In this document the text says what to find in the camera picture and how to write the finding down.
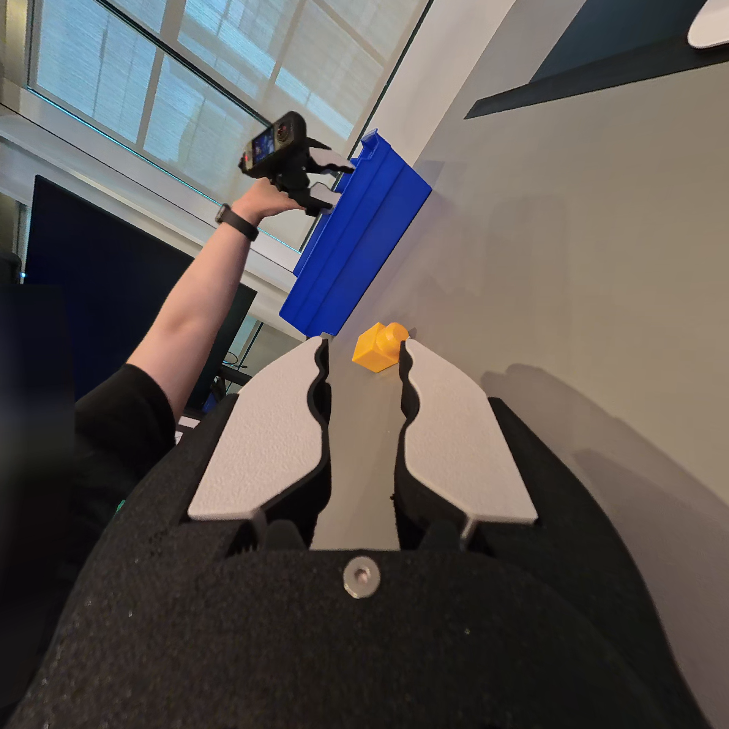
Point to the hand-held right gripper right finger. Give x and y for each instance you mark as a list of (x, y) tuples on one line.
[(461, 450)]

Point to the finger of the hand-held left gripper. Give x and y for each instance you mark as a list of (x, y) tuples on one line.
[(326, 196), (333, 161)]

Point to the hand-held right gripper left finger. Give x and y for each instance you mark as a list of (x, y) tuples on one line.
[(267, 450)]

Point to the blue plastic bin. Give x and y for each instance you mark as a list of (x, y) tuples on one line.
[(359, 239)]

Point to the orange one-stud block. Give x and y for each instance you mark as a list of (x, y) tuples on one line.
[(376, 350)]

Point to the person's left forearm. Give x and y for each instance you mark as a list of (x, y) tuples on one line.
[(182, 319)]

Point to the grey desk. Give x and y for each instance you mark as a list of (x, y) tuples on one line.
[(541, 285)]

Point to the black desk inlay panel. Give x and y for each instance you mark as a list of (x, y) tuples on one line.
[(598, 57)]

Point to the person's left hand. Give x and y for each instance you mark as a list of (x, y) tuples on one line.
[(262, 202)]

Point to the black wristwatch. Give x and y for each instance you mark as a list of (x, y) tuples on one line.
[(236, 222)]

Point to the large gridded window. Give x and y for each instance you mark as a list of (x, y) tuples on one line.
[(199, 68)]

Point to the person's black jacket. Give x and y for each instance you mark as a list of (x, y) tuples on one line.
[(119, 444)]

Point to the black monitor screen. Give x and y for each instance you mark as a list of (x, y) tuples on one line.
[(114, 273)]

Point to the white document stand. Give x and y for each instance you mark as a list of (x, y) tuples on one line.
[(712, 23)]

